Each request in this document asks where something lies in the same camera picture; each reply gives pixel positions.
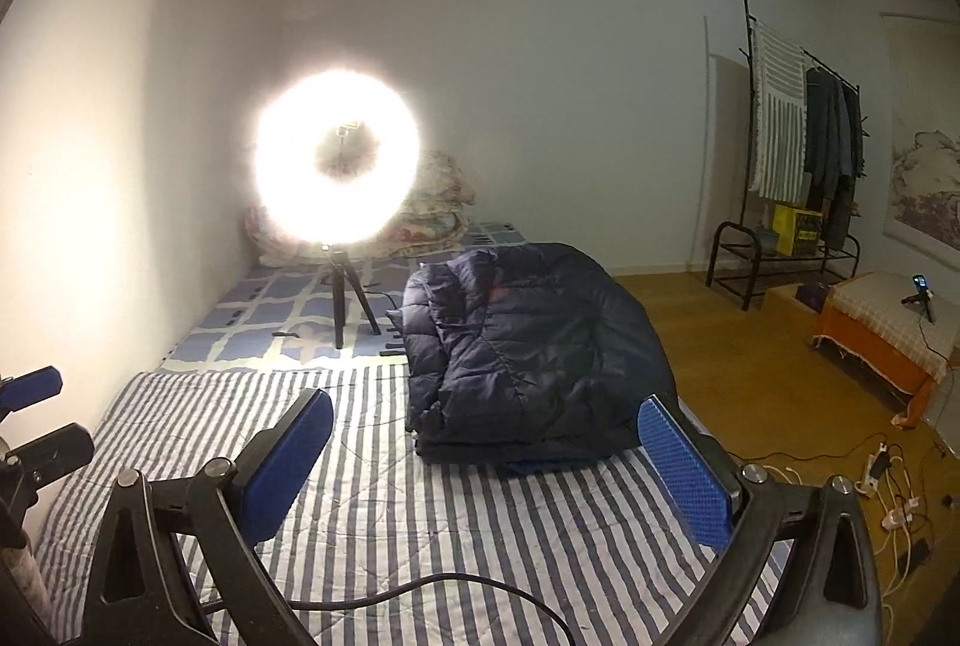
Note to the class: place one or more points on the purple box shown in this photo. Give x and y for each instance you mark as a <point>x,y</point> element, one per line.
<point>814,296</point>

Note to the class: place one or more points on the phone on small tripod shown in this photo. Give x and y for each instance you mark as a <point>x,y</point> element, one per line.
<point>920,282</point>

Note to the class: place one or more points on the navy puffer jacket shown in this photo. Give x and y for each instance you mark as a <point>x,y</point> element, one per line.
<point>525,353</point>

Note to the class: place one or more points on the black metal coat rack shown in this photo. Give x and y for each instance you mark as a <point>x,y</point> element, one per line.
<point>748,91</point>

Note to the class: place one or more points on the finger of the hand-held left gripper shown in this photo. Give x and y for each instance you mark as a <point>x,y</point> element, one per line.
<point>60,451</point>
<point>34,387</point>

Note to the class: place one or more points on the blue checked bed sheet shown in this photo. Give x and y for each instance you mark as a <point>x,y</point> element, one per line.
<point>247,316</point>

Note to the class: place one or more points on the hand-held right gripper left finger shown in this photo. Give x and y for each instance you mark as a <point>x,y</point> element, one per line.
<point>289,458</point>

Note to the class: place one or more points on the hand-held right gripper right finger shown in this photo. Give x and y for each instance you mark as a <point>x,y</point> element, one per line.
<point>686,473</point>

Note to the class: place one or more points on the wall scroll painting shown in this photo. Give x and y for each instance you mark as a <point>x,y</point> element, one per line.
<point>926,166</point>

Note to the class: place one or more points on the white power strip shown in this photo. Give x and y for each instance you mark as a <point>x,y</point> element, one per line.
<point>874,466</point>
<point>900,515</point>

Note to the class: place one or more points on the dark hanging clothes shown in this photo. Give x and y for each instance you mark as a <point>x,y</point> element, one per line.
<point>825,129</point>

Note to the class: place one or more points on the black light tripod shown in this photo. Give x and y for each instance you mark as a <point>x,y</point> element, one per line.
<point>341,308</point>

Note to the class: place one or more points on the floral bedding pile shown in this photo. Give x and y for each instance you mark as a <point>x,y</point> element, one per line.
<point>442,189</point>

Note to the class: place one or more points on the orange covered bed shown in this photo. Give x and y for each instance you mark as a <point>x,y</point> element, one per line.
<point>870,346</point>

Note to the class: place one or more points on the striped hanging towel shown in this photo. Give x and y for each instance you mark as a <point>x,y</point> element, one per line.
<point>780,114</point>

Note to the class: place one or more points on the yellow box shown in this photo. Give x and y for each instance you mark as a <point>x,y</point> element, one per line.
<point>795,230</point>

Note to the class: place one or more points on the blue white striped quilt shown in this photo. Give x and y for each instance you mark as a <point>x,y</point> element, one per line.
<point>420,541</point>

